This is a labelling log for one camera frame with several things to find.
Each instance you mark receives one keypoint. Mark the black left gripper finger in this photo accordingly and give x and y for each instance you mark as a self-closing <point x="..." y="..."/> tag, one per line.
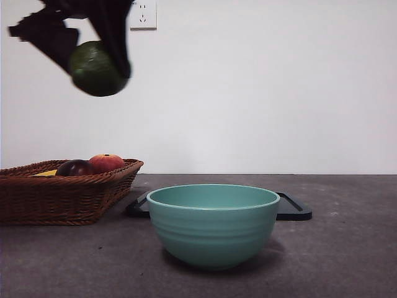
<point x="46" y="40"/>
<point x="116" y="43"/>

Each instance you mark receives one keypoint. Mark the dark green avocado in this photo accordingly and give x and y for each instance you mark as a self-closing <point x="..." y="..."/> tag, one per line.
<point x="96" y="73"/>

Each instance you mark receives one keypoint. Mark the teal ceramic bowl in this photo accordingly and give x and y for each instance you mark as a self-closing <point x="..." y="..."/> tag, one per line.
<point x="214" y="229"/>

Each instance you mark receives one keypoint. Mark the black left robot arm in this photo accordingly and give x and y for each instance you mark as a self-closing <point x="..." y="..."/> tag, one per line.
<point x="93" y="5"/>

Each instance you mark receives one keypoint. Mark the red orange peach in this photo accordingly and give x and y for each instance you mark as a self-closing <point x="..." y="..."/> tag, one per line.
<point x="107" y="163"/>

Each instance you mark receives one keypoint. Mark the dark purple plum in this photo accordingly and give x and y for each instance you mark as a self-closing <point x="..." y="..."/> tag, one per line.
<point x="74" y="169"/>

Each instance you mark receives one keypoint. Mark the yellow fruit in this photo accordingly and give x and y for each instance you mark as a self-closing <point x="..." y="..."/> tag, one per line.
<point x="46" y="173"/>

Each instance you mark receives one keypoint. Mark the brown wicker basket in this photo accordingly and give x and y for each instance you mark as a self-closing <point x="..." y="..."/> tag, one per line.
<point x="56" y="198"/>

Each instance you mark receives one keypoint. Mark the black rectangular tray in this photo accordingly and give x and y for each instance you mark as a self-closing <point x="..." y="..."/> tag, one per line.
<point x="294" y="211"/>

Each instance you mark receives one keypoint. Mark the white wall socket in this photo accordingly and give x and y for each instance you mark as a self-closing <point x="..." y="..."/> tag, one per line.
<point x="144" y="15"/>

